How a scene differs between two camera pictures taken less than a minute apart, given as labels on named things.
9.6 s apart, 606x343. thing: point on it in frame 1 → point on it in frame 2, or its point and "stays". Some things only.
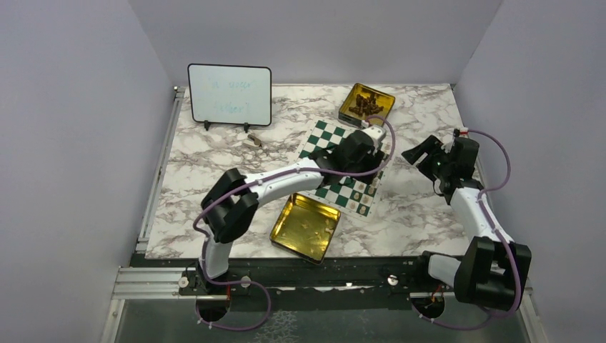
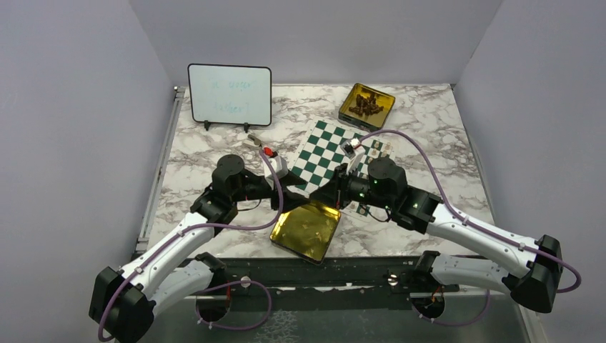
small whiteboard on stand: (231, 94) stays
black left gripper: (372, 159) → (291, 199)
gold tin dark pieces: (364, 103) stays
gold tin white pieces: (306, 226) stays
